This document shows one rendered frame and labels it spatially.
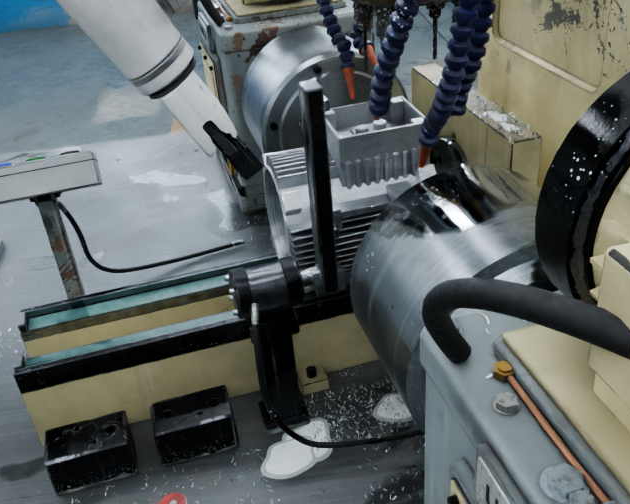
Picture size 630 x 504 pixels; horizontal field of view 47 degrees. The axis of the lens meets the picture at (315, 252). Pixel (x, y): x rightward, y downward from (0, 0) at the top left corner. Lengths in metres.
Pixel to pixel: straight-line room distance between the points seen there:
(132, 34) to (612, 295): 0.65
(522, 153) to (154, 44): 0.44
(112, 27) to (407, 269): 0.43
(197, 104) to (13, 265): 0.67
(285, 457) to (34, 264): 0.70
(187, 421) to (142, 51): 0.45
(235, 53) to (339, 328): 0.56
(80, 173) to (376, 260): 0.55
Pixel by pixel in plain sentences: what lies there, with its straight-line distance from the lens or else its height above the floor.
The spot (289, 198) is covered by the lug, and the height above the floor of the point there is 1.09.
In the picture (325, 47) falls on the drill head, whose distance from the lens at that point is 1.17.
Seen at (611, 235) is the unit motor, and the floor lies 1.29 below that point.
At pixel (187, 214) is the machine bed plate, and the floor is 0.80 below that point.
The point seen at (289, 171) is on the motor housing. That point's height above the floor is 1.10.
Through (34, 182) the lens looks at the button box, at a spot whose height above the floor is 1.05.
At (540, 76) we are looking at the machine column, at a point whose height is 1.16.
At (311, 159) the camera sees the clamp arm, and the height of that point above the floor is 1.17.
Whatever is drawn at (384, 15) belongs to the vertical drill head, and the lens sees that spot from 0.87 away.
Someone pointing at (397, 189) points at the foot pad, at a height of 1.07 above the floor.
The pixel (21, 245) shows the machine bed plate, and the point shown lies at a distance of 1.53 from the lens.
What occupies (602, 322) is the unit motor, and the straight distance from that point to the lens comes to 0.37.
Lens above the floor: 1.51
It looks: 32 degrees down
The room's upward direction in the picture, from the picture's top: 5 degrees counter-clockwise
